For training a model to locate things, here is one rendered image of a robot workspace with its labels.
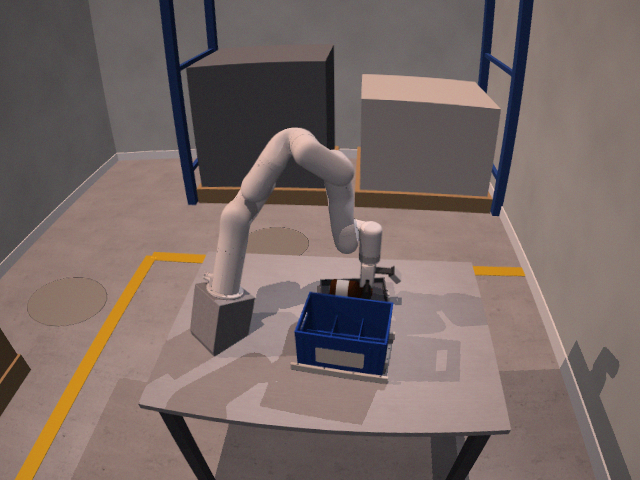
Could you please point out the blue plastic crate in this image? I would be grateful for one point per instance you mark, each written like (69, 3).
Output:
(319, 344)

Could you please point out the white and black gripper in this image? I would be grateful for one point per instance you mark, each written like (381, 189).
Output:
(367, 273)

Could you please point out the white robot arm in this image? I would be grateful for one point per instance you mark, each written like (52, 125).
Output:
(330, 165)

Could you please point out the brown glass bottle with white label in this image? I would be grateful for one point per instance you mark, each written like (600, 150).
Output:
(346, 288)

